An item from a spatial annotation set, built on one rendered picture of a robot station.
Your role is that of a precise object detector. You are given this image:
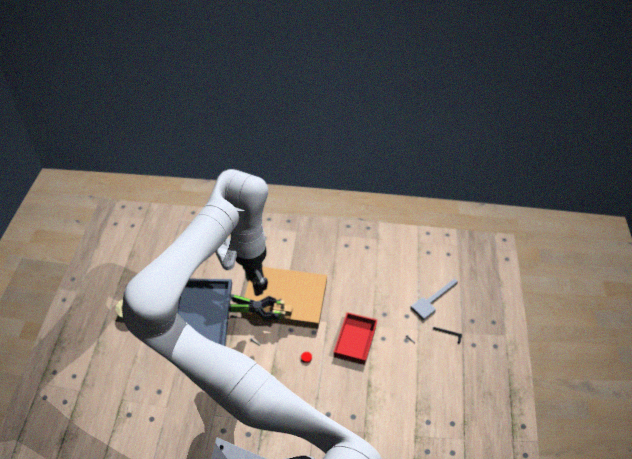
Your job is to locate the light wooden bench board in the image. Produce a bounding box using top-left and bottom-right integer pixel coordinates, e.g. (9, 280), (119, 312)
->
(245, 267), (327, 329)

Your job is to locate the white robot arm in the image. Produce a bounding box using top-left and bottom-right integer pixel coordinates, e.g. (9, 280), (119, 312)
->
(122, 170), (381, 459)

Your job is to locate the red open tray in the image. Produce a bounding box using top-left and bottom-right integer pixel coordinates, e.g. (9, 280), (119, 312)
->
(334, 312), (377, 365)

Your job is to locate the small wooden block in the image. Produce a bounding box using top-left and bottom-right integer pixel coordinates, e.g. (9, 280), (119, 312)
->
(273, 303), (293, 316)

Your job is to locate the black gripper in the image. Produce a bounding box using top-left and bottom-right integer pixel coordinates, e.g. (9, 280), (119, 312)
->
(236, 247), (268, 296)

